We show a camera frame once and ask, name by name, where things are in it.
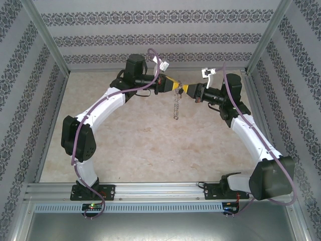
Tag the aluminium frame post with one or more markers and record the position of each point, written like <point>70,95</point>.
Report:
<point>299,221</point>
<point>270,32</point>
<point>45,32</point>
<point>22,221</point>

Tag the metal band with key rings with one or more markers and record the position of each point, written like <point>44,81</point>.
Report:
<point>176,114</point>

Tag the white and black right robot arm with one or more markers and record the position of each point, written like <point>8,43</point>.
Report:
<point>250,135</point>

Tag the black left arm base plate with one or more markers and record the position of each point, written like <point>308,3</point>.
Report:
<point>109,192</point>

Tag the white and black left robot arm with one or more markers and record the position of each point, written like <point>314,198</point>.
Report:
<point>105,108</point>

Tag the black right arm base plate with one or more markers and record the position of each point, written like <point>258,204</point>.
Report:
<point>209,192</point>

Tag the aluminium mounting rail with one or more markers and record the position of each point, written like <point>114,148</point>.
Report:
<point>160,190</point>

